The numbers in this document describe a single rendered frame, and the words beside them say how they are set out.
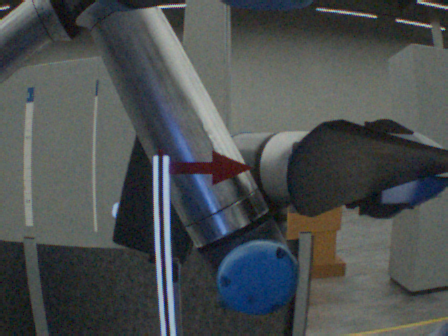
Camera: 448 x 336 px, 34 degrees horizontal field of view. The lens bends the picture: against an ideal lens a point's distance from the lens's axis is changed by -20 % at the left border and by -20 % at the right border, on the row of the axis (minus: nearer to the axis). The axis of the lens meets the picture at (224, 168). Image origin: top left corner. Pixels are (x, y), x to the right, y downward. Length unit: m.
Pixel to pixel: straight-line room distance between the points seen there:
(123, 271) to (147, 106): 1.62
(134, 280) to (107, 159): 4.30
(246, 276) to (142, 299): 1.66
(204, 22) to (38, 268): 2.90
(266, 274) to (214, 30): 4.20
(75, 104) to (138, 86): 5.94
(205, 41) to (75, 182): 2.20
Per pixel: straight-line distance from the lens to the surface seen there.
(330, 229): 8.73
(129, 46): 0.79
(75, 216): 6.72
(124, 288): 2.39
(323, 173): 0.65
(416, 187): 0.74
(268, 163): 0.87
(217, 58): 4.91
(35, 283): 2.31
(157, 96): 0.78
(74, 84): 6.75
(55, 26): 0.94
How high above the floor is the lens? 1.18
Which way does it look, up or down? level
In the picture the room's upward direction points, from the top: straight up
